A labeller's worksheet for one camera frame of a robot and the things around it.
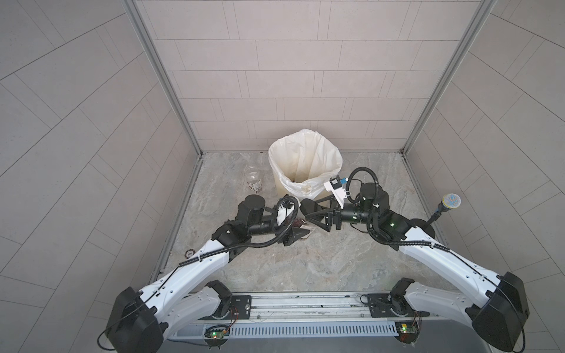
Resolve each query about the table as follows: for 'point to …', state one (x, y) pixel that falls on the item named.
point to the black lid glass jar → (298, 222)
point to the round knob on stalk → (449, 201)
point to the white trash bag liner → (304, 160)
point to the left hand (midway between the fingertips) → (305, 222)
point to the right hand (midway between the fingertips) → (312, 215)
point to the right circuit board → (407, 331)
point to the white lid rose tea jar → (252, 174)
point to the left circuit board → (219, 334)
